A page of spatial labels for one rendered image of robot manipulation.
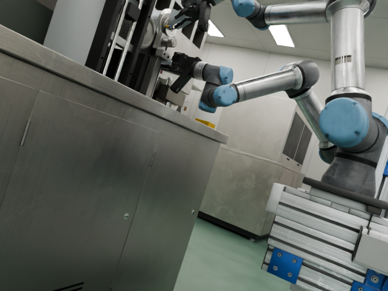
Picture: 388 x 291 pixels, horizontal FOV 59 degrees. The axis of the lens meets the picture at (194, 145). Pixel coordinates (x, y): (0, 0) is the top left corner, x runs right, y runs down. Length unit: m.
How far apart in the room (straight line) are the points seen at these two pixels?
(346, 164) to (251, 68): 5.36
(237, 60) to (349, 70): 5.53
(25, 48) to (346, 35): 0.79
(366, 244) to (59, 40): 1.14
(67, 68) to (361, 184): 0.81
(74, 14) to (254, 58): 5.25
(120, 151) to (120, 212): 0.21
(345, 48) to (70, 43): 0.88
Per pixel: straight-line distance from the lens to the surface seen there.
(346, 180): 1.05
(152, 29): 1.48
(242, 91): 1.28
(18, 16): 1.48
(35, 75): 0.80
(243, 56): 6.48
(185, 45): 2.29
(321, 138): 1.65
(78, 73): 0.82
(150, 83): 1.43
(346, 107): 0.95
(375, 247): 0.95
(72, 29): 1.33
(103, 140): 0.96
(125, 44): 1.18
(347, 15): 1.10
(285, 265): 1.13
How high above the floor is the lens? 0.80
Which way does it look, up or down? level
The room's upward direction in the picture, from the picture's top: 18 degrees clockwise
